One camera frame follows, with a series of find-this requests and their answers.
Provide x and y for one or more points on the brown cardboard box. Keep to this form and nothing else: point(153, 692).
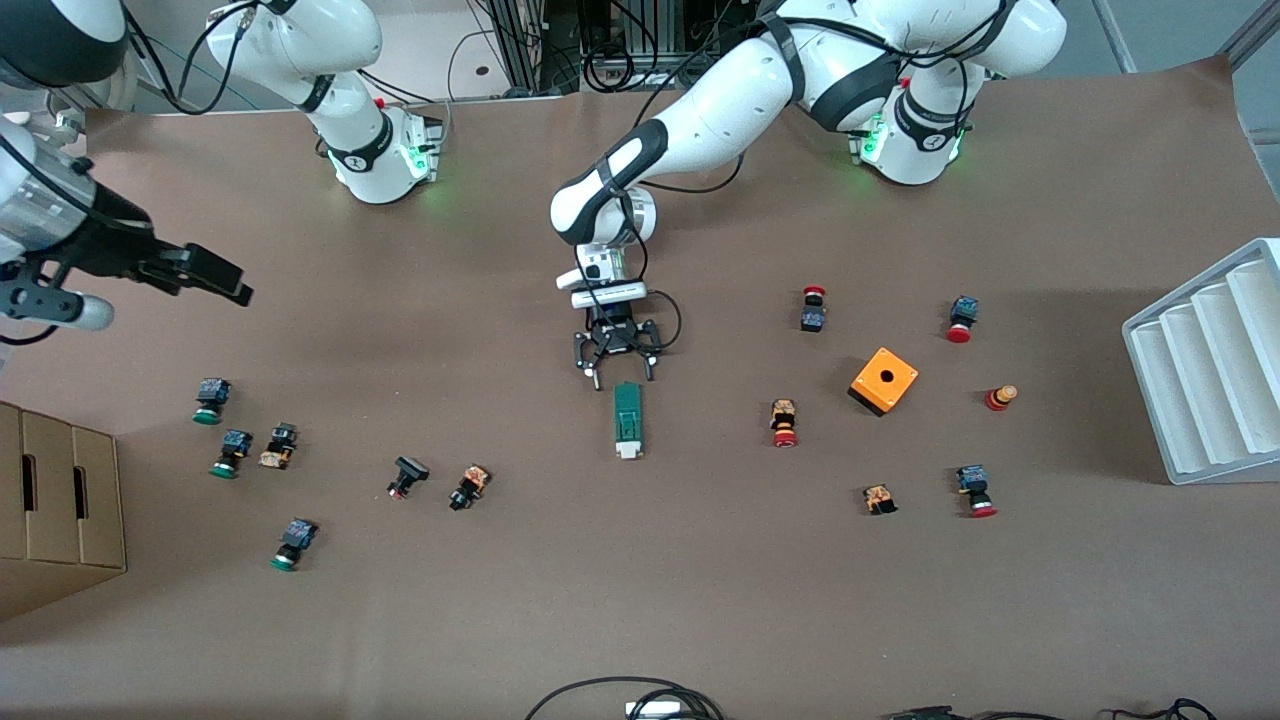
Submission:
point(60, 500)

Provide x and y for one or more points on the black square button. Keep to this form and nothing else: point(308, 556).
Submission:
point(408, 470)

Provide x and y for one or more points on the black button orange block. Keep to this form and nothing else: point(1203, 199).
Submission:
point(279, 445)
point(468, 486)

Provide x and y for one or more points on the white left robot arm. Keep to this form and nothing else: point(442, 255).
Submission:
point(720, 100)

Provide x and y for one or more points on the red yellow button head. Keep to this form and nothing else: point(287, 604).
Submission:
point(1000, 397)

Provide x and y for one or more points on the green button blue block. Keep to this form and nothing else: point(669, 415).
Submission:
point(234, 445)
point(298, 535)
point(212, 392)

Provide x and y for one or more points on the red button orange block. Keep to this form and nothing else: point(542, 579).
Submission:
point(784, 420)

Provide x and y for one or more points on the grey aluminium bar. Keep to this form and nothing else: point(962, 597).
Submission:
point(1250, 37)

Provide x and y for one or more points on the orange button enclosure box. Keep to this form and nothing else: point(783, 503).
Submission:
point(890, 395)

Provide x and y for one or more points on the white stepped tray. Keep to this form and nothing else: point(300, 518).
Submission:
point(1200, 400)

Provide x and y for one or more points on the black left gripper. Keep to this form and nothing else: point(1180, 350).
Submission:
point(614, 335)

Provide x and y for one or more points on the aluminium rack frame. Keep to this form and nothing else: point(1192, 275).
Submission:
point(520, 40)

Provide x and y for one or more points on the orange black contact block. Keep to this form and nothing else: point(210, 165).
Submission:
point(879, 498)

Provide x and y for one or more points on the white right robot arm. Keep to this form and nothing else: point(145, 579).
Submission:
point(300, 45)

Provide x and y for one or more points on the small white device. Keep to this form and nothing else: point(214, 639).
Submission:
point(655, 709)

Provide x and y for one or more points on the red button blue block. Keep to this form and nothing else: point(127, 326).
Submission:
point(962, 312)
point(972, 482)
point(813, 318)

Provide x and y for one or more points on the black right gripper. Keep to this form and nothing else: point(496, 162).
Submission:
point(103, 247)

